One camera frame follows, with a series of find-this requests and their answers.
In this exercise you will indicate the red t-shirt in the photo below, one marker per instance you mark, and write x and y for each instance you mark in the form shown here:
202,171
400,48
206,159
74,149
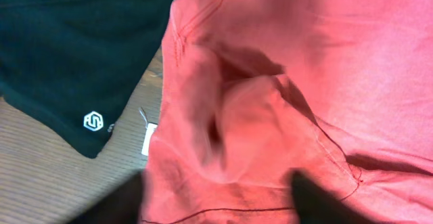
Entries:
256,89

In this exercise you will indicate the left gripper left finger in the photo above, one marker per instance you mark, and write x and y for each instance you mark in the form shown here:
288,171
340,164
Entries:
121,206

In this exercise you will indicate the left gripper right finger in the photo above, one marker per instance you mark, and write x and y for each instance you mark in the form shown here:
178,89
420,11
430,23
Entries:
314,205

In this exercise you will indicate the black t-shirt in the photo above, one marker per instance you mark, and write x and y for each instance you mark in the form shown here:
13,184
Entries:
73,64

